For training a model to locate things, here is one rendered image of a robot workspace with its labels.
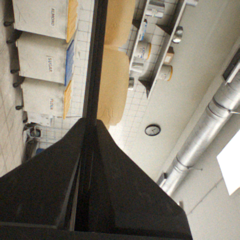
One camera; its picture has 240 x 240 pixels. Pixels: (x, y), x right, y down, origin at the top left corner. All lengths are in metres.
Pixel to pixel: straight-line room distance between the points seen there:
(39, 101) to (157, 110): 2.12
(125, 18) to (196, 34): 3.67
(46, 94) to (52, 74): 0.37
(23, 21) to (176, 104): 2.83
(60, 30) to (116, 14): 2.82
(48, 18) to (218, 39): 2.35
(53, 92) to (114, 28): 3.37
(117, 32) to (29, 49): 3.06
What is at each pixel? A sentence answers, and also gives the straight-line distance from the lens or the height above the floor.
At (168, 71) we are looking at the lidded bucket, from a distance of 3.77.
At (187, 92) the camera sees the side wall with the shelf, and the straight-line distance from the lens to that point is 4.42.
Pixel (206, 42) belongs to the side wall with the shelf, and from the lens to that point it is 3.94.
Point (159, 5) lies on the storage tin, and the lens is 3.32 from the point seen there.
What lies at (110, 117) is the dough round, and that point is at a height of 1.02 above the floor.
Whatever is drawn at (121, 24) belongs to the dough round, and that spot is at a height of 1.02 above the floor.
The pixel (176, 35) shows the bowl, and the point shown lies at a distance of 3.47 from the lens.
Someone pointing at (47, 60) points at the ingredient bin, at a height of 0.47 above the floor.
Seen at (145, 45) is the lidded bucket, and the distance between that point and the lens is 3.54.
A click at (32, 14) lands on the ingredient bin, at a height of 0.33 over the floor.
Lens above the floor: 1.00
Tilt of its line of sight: 8 degrees up
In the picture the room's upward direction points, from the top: 98 degrees clockwise
